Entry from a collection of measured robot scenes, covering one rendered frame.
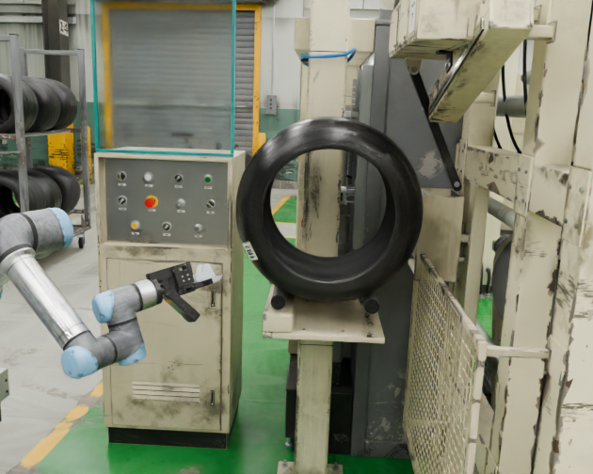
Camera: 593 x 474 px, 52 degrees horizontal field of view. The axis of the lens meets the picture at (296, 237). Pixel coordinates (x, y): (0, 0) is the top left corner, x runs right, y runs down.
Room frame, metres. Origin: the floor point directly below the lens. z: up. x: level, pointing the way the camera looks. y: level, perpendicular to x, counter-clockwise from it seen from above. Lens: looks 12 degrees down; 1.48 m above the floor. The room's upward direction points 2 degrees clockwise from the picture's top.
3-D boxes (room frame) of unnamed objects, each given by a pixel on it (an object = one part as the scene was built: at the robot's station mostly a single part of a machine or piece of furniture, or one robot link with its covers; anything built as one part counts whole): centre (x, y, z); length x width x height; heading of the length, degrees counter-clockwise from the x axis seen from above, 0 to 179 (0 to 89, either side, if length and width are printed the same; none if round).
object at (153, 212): (2.59, 0.53, 0.63); 0.56 x 0.41 x 1.27; 88
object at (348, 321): (1.91, -0.10, 0.80); 0.37 x 0.36 x 0.02; 88
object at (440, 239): (2.11, -0.49, 1.05); 0.20 x 0.15 x 0.30; 178
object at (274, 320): (1.91, 0.04, 0.83); 0.36 x 0.09 x 0.06; 178
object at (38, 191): (5.40, 2.42, 0.96); 1.36 x 0.71 x 1.92; 173
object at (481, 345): (1.67, -0.42, 0.65); 0.90 x 0.02 x 0.70; 178
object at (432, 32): (1.77, -0.39, 1.71); 0.61 x 0.25 x 0.15; 178
